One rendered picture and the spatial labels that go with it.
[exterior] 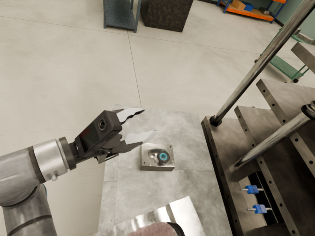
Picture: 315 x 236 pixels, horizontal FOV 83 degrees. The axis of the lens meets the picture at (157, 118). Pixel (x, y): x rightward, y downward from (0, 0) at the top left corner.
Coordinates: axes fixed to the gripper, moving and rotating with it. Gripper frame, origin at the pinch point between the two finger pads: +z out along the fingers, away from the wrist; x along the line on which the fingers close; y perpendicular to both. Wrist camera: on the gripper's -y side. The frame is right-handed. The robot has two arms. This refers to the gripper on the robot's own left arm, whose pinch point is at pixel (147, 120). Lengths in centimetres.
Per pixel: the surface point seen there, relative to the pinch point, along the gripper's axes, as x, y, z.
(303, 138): 30, 12, 74
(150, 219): 25, 54, 5
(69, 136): -78, 158, -6
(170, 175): 13, 64, 30
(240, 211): 51, 61, 57
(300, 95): 13, 15, 109
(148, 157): -2, 59, 21
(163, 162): 5, 55, 26
